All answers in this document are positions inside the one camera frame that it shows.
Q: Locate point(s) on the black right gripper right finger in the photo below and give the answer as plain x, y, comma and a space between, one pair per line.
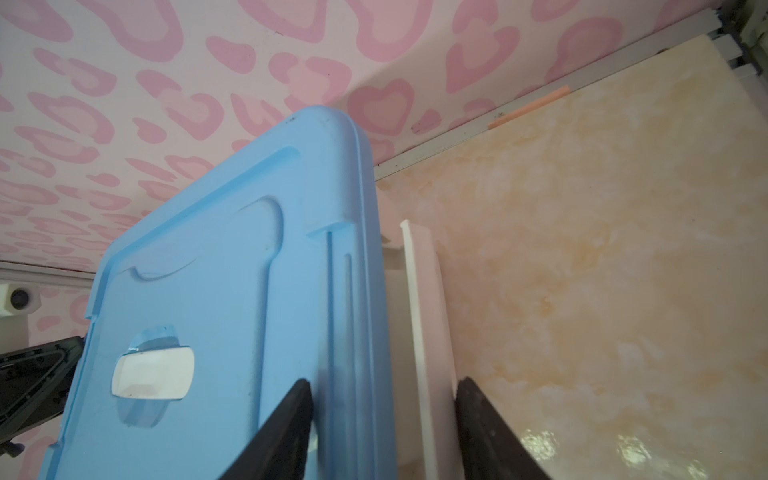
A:
489, 448

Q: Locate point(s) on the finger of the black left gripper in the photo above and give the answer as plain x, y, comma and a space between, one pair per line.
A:
35, 384

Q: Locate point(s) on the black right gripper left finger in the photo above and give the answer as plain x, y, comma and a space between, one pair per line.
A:
279, 450

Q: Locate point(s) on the blue plastic bin lid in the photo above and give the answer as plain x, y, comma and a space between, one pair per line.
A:
265, 271

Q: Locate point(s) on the white plastic storage bin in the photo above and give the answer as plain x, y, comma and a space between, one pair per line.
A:
423, 366

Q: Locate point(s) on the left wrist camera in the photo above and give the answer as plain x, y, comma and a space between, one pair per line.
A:
18, 302

